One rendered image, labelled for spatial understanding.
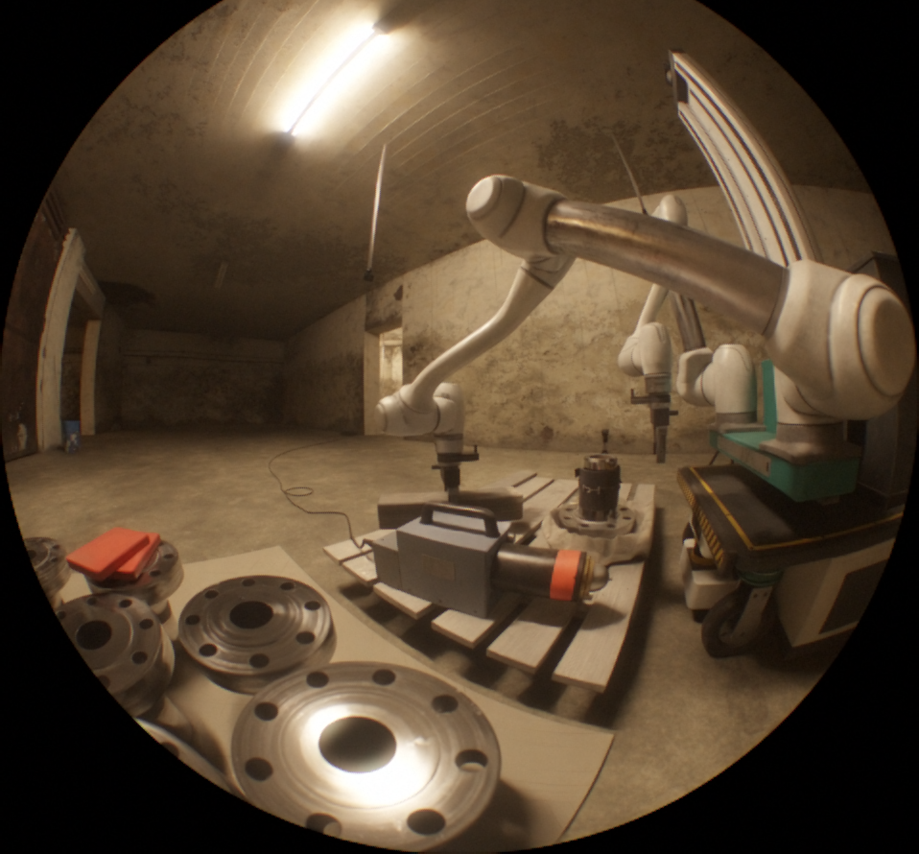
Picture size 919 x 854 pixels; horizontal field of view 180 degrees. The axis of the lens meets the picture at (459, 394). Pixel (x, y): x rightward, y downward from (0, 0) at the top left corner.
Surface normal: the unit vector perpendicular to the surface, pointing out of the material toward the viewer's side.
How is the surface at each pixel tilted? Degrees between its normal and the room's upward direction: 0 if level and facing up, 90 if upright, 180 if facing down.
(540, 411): 90
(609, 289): 90
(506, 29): 180
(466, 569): 90
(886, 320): 94
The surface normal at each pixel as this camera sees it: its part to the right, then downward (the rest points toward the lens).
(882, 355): -0.62, 0.00
